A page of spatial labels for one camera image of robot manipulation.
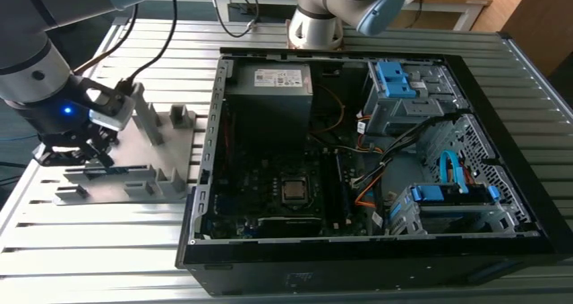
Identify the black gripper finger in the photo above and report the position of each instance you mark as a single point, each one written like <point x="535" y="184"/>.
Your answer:
<point x="54" y="154"/>
<point x="99" y="151"/>

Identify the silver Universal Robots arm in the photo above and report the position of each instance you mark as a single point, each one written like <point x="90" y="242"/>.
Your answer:
<point x="31" y="72"/>

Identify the grey parts rack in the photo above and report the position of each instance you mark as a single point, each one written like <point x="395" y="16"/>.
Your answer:
<point x="139" y="149"/>

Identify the dark green motherboard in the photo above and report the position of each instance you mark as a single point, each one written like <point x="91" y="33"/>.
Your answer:
<point x="250" y="183"/>

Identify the grey power supply unit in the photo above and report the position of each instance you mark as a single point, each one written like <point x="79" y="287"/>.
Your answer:
<point x="269" y="116"/>

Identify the silver CPU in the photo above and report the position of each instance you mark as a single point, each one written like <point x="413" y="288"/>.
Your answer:
<point x="296" y="190"/>

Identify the black graphics card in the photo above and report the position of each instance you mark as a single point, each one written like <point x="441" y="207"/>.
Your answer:
<point x="292" y="226"/>

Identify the black PC case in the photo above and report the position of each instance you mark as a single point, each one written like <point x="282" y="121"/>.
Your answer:
<point x="313" y="277"/>

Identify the metal drive cage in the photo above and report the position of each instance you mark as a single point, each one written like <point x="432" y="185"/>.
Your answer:
<point x="403" y="112"/>

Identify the hard disk in blue carrier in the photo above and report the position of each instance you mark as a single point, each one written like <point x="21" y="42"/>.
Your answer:
<point x="429" y="193"/>

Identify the metal disk bay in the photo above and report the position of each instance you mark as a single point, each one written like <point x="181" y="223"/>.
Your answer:
<point x="461" y="211"/>

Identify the wooden cabinet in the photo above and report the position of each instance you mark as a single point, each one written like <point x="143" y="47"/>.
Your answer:
<point x="537" y="22"/>

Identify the black camera bracket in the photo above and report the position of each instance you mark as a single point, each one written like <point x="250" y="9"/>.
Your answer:
<point x="81" y="87"/>

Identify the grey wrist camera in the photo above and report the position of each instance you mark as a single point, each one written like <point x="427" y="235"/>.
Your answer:
<point x="114" y="116"/>

